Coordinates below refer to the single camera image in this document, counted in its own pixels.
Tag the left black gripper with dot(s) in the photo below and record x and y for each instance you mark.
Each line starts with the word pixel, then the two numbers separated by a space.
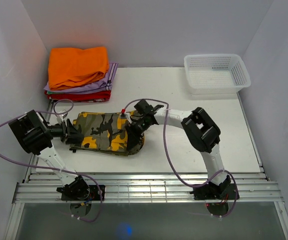
pixel 72 138

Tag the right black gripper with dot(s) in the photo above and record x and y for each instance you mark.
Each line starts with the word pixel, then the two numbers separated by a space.
pixel 134 135

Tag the camouflage trousers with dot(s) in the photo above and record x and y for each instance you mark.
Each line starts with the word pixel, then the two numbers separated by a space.
pixel 104 133

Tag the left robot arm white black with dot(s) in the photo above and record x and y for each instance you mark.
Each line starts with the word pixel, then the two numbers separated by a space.
pixel 35 136

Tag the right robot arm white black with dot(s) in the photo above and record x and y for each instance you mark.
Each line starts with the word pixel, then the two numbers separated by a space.
pixel 204 136

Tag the red folded trousers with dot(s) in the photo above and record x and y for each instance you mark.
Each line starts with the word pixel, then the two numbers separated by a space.
pixel 101 96

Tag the purple folded trousers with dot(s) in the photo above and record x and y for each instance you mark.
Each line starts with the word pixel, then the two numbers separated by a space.
pixel 104 84

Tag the orange folded trousers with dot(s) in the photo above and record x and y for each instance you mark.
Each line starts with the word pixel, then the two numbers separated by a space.
pixel 71 67

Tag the white plastic basket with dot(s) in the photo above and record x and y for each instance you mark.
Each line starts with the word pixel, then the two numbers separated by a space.
pixel 216 74

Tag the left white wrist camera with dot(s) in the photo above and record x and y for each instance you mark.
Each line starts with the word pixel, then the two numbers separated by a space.
pixel 62 115

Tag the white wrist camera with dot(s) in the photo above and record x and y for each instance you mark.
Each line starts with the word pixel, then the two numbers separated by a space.
pixel 124 114
pixel 62 115

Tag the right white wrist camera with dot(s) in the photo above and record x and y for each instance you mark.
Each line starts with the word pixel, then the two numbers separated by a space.
pixel 124 114

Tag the aluminium mounting rail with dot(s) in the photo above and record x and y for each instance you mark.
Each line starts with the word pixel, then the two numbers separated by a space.
pixel 145 188

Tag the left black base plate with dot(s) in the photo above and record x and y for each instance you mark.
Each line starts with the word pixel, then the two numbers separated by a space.
pixel 94 194

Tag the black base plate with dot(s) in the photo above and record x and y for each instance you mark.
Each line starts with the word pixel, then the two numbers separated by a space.
pixel 94 194
pixel 216 192

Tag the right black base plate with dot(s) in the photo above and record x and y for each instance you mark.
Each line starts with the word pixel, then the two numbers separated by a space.
pixel 216 192

